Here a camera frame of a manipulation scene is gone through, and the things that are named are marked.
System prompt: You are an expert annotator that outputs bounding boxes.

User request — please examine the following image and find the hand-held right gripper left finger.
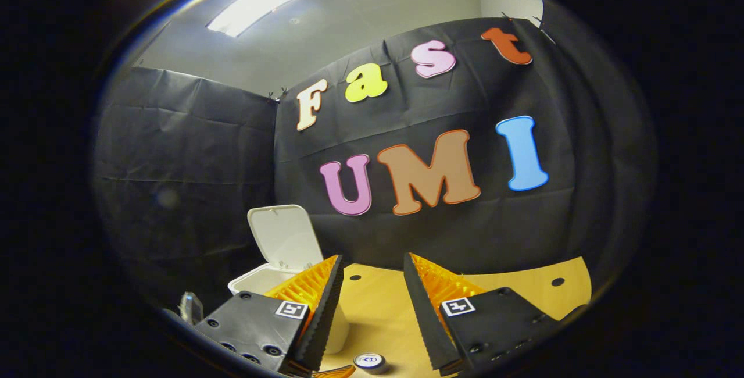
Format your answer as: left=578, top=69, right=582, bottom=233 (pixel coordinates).
left=192, top=254, right=345, bottom=376

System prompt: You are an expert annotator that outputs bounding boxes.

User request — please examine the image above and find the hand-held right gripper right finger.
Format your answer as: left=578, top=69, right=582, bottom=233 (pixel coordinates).
left=403, top=252, right=561, bottom=377

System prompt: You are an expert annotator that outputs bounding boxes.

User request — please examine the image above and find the silver pop can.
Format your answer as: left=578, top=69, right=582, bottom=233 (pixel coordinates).
left=353, top=352, right=389, bottom=375

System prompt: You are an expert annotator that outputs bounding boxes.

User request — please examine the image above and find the black backdrop cloth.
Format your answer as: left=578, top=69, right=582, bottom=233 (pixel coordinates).
left=93, top=15, right=657, bottom=309

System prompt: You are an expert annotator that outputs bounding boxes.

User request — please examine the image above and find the ceiling light panel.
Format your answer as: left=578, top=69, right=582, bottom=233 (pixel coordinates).
left=206, top=0, right=325, bottom=38

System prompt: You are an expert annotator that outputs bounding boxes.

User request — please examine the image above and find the white desktop garbage bin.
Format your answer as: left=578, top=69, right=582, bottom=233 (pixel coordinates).
left=228, top=204, right=350, bottom=355

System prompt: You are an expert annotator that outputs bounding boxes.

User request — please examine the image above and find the wooden desktop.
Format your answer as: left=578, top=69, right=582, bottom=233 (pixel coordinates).
left=317, top=256, right=592, bottom=378

